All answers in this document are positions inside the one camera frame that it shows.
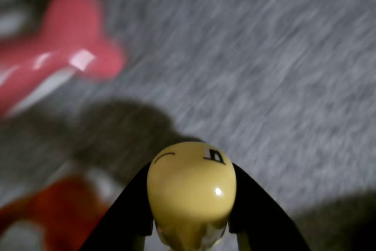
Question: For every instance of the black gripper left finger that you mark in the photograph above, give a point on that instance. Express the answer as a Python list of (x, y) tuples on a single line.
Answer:
[(126, 212)]

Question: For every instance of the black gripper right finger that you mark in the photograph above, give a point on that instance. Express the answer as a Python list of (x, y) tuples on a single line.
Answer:
[(258, 212)]

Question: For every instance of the yellow egg sushi figure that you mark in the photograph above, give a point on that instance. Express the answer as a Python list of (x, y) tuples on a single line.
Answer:
[(191, 189)]

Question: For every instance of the orange shrimp sushi figure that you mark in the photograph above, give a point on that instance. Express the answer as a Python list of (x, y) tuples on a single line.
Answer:
[(58, 212)]

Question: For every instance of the pink tuna sushi figure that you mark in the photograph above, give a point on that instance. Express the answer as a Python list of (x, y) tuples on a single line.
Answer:
[(67, 42)]

